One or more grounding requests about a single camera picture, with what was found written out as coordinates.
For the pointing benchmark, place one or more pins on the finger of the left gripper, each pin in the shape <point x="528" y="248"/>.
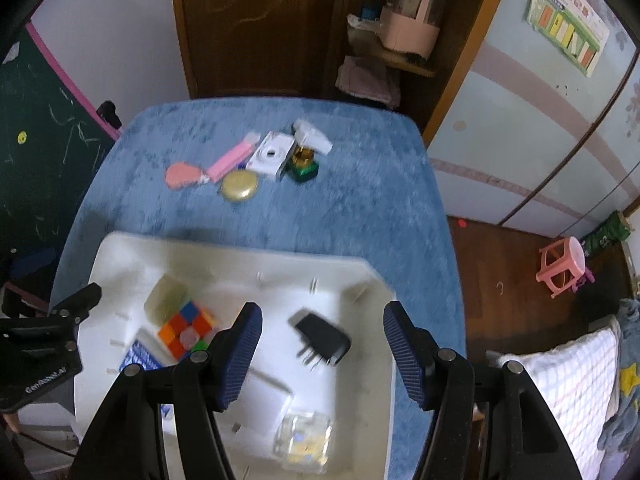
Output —
<point x="76" y="308"/>

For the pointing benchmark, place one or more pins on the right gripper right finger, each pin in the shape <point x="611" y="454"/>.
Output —
<point x="489" y="422"/>

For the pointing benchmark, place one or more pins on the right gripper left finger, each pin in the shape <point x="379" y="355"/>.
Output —
<point x="125" y="439"/>

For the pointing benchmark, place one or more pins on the blue dental floss box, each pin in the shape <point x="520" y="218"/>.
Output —
<point x="145" y="354"/>

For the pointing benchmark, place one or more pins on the beige rounded plastic box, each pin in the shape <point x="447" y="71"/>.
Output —
<point x="166" y="298"/>

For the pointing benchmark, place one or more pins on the colourful rubik's cube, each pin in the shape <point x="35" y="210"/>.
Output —
<point x="190" y="329"/>

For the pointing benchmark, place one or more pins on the clear plastic box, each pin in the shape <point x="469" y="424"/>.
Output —
<point x="303" y="441"/>

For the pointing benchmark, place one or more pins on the gold round tin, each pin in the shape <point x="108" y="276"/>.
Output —
<point x="239" y="185"/>

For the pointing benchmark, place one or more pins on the black power adapter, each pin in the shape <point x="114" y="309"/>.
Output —
<point x="323" y="341"/>

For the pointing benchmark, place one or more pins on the white toy digital camera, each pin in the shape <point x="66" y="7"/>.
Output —
<point x="271" y="155"/>

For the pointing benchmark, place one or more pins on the white checked pillow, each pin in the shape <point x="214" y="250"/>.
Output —
<point x="579" y="381"/>

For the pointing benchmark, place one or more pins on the pink round compact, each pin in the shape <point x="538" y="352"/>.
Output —
<point x="181" y="175"/>

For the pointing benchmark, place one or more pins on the pink plastic stool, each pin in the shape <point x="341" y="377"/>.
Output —
<point x="562" y="266"/>

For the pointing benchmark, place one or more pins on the pink ruler strip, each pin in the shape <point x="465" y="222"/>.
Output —
<point x="229" y="161"/>

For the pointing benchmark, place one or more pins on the white tag piece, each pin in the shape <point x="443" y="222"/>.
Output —
<point x="252" y="137"/>

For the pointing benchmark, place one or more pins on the green gold perfume bottle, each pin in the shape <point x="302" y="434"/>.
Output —
<point x="301" y="166"/>

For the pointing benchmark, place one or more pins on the white folded plastic piece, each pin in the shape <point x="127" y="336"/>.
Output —
<point x="307" y="135"/>

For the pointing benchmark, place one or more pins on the blue plush table cloth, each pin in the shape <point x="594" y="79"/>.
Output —
<point x="375" y="198"/>

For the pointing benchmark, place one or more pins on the brown wooden door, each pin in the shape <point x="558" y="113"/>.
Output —
<point x="258" y="47"/>

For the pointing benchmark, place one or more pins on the wooden shelf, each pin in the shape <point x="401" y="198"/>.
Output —
<point x="367" y="45"/>

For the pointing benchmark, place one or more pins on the pink storage basket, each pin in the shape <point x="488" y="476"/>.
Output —
<point x="411" y="26"/>

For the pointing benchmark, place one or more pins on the green chalkboard pink frame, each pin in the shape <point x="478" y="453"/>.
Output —
<point x="52" y="145"/>

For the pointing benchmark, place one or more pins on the colourful wall poster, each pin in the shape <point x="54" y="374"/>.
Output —
<point x="573" y="27"/>

